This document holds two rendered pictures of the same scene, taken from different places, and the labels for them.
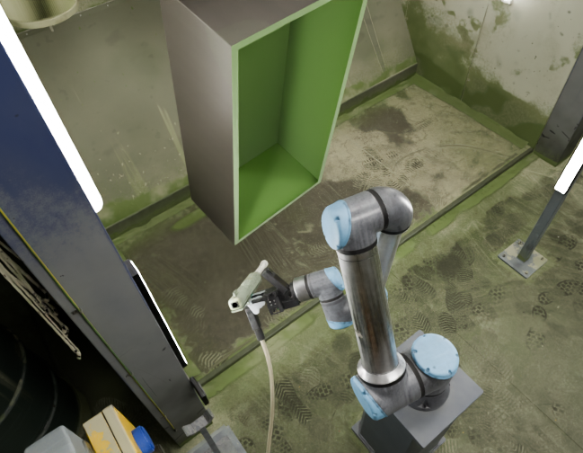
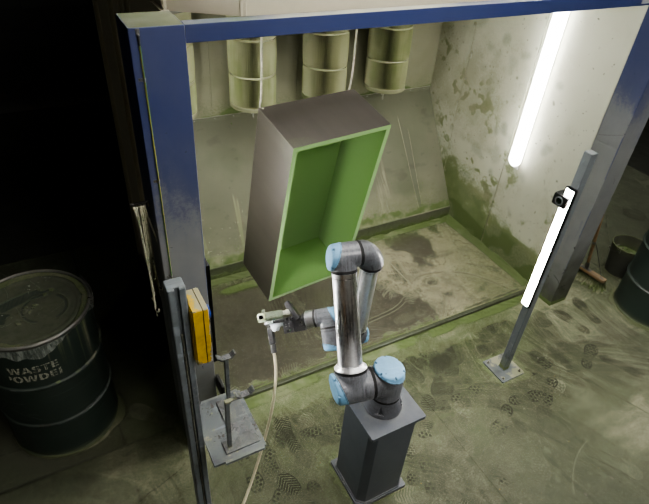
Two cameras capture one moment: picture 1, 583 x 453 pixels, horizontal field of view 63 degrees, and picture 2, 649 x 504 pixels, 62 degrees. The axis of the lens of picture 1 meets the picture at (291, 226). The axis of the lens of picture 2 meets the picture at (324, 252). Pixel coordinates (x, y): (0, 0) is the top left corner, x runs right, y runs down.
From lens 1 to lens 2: 115 cm
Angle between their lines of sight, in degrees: 14
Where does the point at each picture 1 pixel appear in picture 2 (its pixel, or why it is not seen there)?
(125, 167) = not seen: hidden behind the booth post
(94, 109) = not seen: hidden behind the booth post
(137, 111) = (216, 196)
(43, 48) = not seen: hidden behind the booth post
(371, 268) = (350, 286)
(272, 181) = (308, 262)
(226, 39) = (291, 145)
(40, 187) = (181, 190)
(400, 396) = (359, 388)
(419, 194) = (428, 304)
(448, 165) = (458, 287)
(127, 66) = (217, 162)
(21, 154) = (180, 170)
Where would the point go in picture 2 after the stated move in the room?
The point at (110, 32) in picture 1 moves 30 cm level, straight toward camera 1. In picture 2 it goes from (211, 137) to (214, 155)
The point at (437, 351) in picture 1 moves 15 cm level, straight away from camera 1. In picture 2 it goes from (390, 366) to (409, 348)
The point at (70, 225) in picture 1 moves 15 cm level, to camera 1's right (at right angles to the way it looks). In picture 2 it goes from (186, 217) to (223, 221)
